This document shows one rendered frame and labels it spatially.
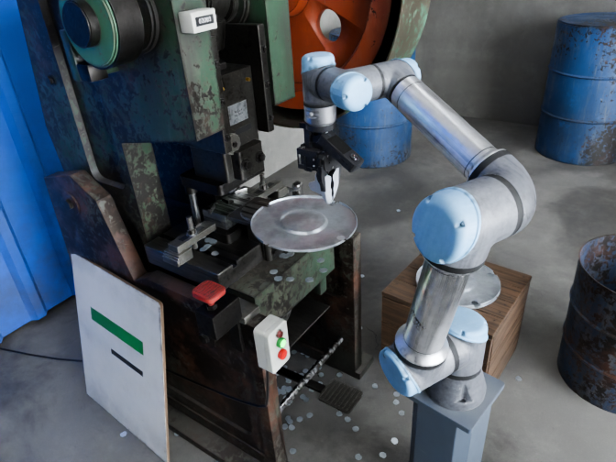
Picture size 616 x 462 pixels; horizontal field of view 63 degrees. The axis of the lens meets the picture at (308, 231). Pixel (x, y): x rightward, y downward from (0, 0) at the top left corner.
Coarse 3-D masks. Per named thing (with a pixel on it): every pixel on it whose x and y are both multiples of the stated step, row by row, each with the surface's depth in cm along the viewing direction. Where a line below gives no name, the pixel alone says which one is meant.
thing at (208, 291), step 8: (208, 280) 119; (200, 288) 117; (208, 288) 116; (216, 288) 116; (224, 288) 116; (192, 296) 116; (200, 296) 114; (208, 296) 114; (216, 296) 114; (208, 304) 118
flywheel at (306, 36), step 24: (288, 0) 145; (312, 0) 144; (336, 0) 140; (360, 0) 136; (384, 0) 129; (312, 24) 148; (360, 24) 139; (384, 24) 132; (312, 48) 152; (336, 48) 147; (360, 48) 139; (384, 48) 138
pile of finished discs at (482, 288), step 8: (480, 272) 181; (488, 272) 181; (416, 280) 178; (472, 280) 176; (480, 280) 177; (488, 280) 177; (496, 280) 177; (472, 288) 174; (480, 288) 174; (488, 288) 173; (496, 288) 173; (464, 296) 170; (472, 296) 170; (480, 296) 170; (488, 296) 170; (496, 296) 169; (464, 304) 167; (472, 304) 166; (480, 304) 166; (488, 304) 167
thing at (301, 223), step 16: (288, 208) 142; (304, 208) 142; (320, 208) 142; (336, 208) 142; (256, 224) 136; (272, 224) 135; (288, 224) 134; (304, 224) 134; (320, 224) 134; (336, 224) 135; (352, 224) 134; (288, 240) 128; (304, 240) 128; (320, 240) 128; (336, 240) 128
